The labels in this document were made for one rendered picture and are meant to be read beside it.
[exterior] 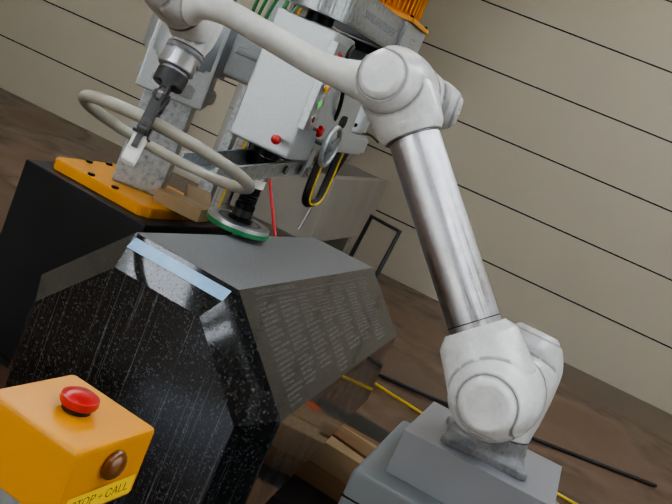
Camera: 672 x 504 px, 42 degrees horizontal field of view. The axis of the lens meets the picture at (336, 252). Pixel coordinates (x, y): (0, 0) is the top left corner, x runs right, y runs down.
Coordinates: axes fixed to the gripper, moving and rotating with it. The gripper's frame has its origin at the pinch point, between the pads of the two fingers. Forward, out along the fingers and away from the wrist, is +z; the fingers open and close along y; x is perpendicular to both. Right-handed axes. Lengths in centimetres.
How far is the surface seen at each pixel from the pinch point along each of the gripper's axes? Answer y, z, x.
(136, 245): 41.1, 17.6, -7.7
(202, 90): 122, -47, 1
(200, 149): -0.2, -6.9, -13.1
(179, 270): 33.7, 18.9, -21.0
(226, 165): 3.7, -7.0, -19.9
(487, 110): 500, -230, -190
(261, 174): 68, -20, -30
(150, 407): 34, 54, -30
